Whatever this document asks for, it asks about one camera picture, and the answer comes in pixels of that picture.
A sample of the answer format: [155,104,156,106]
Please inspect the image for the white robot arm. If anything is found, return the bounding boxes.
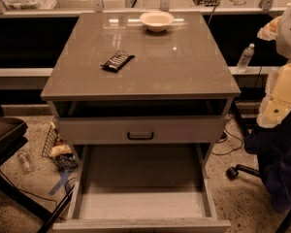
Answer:
[257,3,291,128]

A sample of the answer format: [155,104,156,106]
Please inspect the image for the grey drawer cabinet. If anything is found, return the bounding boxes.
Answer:
[40,11,242,233]

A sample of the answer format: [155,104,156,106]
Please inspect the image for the top grey drawer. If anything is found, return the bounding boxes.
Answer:
[54,116,227,145]

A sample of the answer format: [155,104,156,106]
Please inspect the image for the open middle grey drawer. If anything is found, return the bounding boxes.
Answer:
[52,144,231,233]

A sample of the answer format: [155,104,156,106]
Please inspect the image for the black snack bar wrapper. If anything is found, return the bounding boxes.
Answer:
[101,50,134,73]

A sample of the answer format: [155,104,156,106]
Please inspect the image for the white paper bowl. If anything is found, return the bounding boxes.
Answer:
[140,12,174,32]

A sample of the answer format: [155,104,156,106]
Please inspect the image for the clear plastic water bottle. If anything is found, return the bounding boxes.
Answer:
[236,43,255,73]

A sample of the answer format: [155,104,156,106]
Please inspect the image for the plastic bottle on floor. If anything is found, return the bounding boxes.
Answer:
[17,150,34,174]

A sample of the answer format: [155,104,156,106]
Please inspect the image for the dark blue cloth chair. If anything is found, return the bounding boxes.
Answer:
[226,112,291,233]

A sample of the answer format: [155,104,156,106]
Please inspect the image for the wire basket with snacks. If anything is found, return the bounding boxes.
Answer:
[42,121,78,169]

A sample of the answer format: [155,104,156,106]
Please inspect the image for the black cable on floor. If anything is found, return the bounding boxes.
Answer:
[210,115,245,157]

